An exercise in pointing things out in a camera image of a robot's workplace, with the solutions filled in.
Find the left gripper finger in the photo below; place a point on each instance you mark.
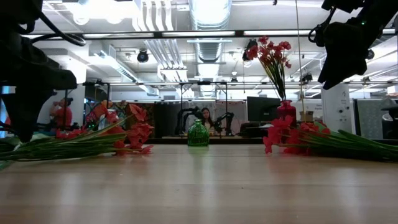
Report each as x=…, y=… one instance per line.
x=21, y=115

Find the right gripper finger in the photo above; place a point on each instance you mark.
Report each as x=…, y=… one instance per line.
x=337, y=74

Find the red artificial flower bunch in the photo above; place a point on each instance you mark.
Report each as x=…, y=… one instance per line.
x=70, y=134
x=275, y=133

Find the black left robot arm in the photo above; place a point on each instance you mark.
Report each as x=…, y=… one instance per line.
x=15, y=15

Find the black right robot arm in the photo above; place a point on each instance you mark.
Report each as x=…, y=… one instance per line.
x=385, y=12

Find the red glass vase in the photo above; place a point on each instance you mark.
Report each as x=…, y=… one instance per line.
x=286, y=112

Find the green glass vase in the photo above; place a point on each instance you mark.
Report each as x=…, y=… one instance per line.
x=198, y=135

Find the white pillar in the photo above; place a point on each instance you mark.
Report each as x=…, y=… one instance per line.
x=335, y=109

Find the person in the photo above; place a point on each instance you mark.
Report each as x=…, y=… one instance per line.
x=206, y=116
x=63, y=116

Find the cardboard box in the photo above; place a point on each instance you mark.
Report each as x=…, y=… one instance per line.
x=307, y=116

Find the grey partition panel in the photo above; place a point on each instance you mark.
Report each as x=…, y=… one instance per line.
x=368, y=119

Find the black office chair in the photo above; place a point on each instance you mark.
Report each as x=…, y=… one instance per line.
x=391, y=123

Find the black monitor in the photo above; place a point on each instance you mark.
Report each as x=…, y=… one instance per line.
x=262, y=109

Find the black overhead beam with lights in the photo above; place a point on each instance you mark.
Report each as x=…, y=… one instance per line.
x=238, y=33

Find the black ceiling camera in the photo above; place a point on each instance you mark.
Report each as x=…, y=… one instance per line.
x=143, y=56
x=370, y=54
x=251, y=43

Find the black aluminium rig frame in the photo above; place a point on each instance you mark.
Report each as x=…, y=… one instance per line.
x=230, y=141

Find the silver ventilation duct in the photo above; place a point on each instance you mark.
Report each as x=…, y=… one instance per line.
x=210, y=49

